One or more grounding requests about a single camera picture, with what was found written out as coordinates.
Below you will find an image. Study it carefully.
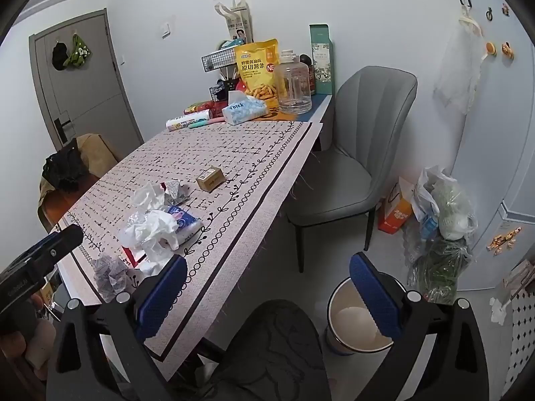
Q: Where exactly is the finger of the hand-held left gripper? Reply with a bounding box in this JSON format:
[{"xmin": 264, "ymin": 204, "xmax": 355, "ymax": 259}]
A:
[{"xmin": 0, "ymin": 224, "xmax": 84, "ymax": 278}]

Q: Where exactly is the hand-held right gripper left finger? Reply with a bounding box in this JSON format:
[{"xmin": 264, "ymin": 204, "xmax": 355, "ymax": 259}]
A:
[{"xmin": 46, "ymin": 254, "xmax": 189, "ymax": 401}]

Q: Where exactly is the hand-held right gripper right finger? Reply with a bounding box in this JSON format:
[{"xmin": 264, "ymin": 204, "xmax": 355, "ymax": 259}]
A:
[{"xmin": 349, "ymin": 252, "xmax": 490, "ymax": 401}]

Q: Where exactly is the round beige trash bin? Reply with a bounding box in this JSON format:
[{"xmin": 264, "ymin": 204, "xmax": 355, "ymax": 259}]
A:
[{"xmin": 325, "ymin": 275, "xmax": 407, "ymax": 356}]

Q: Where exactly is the large white tissue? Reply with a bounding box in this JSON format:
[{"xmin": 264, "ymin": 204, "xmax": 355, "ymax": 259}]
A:
[{"xmin": 118, "ymin": 210, "xmax": 181, "ymax": 265}]

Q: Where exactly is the blue white packet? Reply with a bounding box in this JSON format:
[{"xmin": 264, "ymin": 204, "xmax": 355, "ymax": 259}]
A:
[{"xmin": 166, "ymin": 206, "xmax": 203, "ymax": 248}]

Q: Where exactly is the person's left hand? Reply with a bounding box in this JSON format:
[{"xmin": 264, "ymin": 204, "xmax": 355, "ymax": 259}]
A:
[{"xmin": 0, "ymin": 293, "xmax": 56, "ymax": 381}]

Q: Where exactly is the red white packet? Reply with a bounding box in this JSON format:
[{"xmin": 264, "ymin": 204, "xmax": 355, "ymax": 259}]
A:
[{"xmin": 122, "ymin": 246, "xmax": 148, "ymax": 269}]

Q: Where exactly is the crumpled printed paper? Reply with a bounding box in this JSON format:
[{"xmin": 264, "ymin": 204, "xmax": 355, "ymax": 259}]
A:
[{"xmin": 92, "ymin": 256, "xmax": 131, "ymax": 302}]

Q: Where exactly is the bag of green vegetables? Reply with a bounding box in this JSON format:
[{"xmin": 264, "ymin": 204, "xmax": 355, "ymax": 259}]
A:
[{"xmin": 403, "ymin": 234, "xmax": 475, "ymax": 303}]

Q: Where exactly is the black cloth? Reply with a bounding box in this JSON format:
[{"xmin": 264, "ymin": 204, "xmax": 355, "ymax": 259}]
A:
[{"xmin": 42, "ymin": 143, "xmax": 92, "ymax": 195}]

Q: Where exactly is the orange white carton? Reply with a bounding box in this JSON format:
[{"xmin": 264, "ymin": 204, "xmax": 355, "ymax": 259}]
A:
[{"xmin": 378, "ymin": 176, "xmax": 419, "ymax": 235}]

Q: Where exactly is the brown chair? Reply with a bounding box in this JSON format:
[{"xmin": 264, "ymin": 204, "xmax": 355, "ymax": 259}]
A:
[{"xmin": 37, "ymin": 133, "xmax": 122, "ymax": 235}]

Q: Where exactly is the small crumpled white tissue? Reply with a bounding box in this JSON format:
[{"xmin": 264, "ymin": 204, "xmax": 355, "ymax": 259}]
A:
[{"xmin": 131, "ymin": 183, "xmax": 167, "ymax": 210}]

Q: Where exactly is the crumpled silver wrapper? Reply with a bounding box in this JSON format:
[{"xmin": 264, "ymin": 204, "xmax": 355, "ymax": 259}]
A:
[{"xmin": 162, "ymin": 179, "xmax": 191, "ymax": 204}]

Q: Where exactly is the clear plastic grocery bag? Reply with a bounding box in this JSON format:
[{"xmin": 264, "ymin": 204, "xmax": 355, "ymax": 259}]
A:
[{"xmin": 412, "ymin": 166, "xmax": 479, "ymax": 243}]

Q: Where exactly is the small cardboard box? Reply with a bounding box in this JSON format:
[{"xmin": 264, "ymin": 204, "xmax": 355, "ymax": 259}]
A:
[{"xmin": 196, "ymin": 167, "xmax": 225, "ymax": 193}]

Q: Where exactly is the grey upholstered chair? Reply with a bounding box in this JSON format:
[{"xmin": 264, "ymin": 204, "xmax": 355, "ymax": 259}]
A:
[{"xmin": 286, "ymin": 66, "xmax": 419, "ymax": 273}]

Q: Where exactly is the patterned beige tablecloth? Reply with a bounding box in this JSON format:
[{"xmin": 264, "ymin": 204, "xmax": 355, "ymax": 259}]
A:
[{"xmin": 54, "ymin": 120, "xmax": 323, "ymax": 383}]

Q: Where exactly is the row of small orange magnets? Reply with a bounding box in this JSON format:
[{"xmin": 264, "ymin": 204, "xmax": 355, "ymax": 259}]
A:
[{"xmin": 487, "ymin": 226, "xmax": 523, "ymax": 256}]

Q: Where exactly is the black white patterned floor mat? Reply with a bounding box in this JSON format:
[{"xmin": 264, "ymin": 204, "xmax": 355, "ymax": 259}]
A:
[{"xmin": 497, "ymin": 288, "xmax": 535, "ymax": 389}]

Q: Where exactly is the grey door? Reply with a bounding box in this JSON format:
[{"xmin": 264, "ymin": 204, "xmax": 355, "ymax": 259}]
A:
[{"xmin": 28, "ymin": 9, "xmax": 145, "ymax": 151}]

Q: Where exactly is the white tube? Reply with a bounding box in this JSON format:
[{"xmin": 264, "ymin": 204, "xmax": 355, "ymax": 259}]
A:
[{"xmin": 166, "ymin": 109, "xmax": 212, "ymax": 132}]

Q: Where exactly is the black hanging hat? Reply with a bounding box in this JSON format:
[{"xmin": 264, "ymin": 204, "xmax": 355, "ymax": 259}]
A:
[{"xmin": 51, "ymin": 41, "xmax": 69, "ymax": 71}]

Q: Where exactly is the green hanging pouch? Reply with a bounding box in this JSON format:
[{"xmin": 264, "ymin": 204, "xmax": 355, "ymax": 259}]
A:
[{"xmin": 63, "ymin": 33, "xmax": 93, "ymax": 69}]

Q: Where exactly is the pale blue refrigerator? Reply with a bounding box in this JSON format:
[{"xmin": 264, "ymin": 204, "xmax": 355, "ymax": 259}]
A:
[{"xmin": 449, "ymin": 0, "xmax": 535, "ymax": 294}]

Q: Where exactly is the red snack packet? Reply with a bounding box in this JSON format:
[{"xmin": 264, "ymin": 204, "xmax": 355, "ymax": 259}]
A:
[{"xmin": 183, "ymin": 99, "xmax": 222, "ymax": 116}]

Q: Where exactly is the blue tissue pack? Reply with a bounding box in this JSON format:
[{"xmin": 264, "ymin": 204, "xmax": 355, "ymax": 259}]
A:
[{"xmin": 221, "ymin": 92, "xmax": 270, "ymax": 126}]

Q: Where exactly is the clear plastic jar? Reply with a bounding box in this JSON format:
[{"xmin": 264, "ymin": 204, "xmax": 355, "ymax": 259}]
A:
[{"xmin": 277, "ymin": 50, "xmax": 314, "ymax": 114}]

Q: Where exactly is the white mesh bag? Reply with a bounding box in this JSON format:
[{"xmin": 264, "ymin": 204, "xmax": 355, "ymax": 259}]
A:
[{"xmin": 432, "ymin": 14, "xmax": 486, "ymax": 115}]

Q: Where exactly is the dark bottle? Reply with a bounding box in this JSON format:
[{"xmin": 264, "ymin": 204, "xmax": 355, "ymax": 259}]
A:
[{"xmin": 299, "ymin": 53, "xmax": 317, "ymax": 96}]

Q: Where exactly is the tall green box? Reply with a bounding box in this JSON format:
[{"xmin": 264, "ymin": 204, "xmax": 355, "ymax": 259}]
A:
[{"xmin": 309, "ymin": 24, "xmax": 336, "ymax": 95}]

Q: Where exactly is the yellow snack bag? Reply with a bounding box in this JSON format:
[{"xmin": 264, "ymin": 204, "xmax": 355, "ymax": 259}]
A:
[{"xmin": 234, "ymin": 39, "xmax": 280, "ymax": 111}]

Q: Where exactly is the white printed paper bag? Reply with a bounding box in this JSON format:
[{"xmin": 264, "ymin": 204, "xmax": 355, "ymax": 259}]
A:
[{"xmin": 215, "ymin": 0, "xmax": 254, "ymax": 46}]

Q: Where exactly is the door lock handle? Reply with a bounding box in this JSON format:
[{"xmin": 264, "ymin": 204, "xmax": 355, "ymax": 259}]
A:
[{"xmin": 53, "ymin": 111, "xmax": 73, "ymax": 142}]

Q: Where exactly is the black wire rack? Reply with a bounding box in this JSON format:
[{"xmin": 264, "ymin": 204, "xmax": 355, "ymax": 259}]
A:
[{"xmin": 201, "ymin": 46, "xmax": 243, "ymax": 102}]

